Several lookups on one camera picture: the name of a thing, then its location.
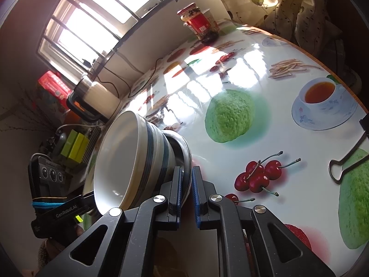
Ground green boxes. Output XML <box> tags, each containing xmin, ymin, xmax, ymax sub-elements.
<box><xmin>60</xmin><ymin>130</ymin><xmax>89</xmax><ymax>168</ymax></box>

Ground white blue striped bowl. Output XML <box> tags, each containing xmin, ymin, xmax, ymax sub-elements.
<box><xmin>93</xmin><ymin>111</ymin><xmax>176</xmax><ymax>214</ymax></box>

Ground striped storage basket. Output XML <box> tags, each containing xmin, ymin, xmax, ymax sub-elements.
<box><xmin>81</xmin><ymin>127</ymin><xmax>103</xmax><ymax>165</ymax></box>

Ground steel bowl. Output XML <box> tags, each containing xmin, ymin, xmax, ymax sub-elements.
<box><xmin>163</xmin><ymin>130</ymin><xmax>192</xmax><ymax>206</ymax></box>

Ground fruit print tablecloth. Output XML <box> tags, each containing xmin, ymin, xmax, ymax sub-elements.
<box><xmin>125</xmin><ymin>21</ymin><xmax>368</xmax><ymax>276</ymax></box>

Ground cream electric kettle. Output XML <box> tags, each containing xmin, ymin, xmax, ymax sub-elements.
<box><xmin>66</xmin><ymin>74</ymin><xmax>121</xmax><ymax>123</ymax></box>

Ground red box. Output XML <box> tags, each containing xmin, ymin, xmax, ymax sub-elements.
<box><xmin>38</xmin><ymin>71</ymin><xmax>72</xmax><ymax>109</ymax></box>

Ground metal binder clip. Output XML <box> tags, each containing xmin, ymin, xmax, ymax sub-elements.
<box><xmin>328</xmin><ymin>114</ymin><xmax>368</xmax><ymax>184</ymax></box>

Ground white plastic cup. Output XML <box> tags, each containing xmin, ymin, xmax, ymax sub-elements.
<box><xmin>202</xmin><ymin>9</ymin><xmax>220</xmax><ymax>31</ymax></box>

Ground red lidded sauce jar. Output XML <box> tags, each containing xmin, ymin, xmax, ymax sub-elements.
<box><xmin>177</xmin><ymin>3</ymin><xmax>219</xmax><ymax>44</ymax></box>

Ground floral yellow curtain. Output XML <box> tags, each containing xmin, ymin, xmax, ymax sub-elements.
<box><xmin>221</xmin><ymin>0</ymin><xmax>336</xmax><ymax>56</ymax></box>

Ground black camera device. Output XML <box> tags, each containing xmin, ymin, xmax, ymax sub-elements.
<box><xmin>27</xmin><ymin>153</ymin><xmax>72</xmax><ymax>203</ymax></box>

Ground black power cable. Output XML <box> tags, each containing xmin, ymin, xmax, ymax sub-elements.
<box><xmin>92</xmin><ymin>51</ymin><xmax>165</xmax><ymax>99</ymax></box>

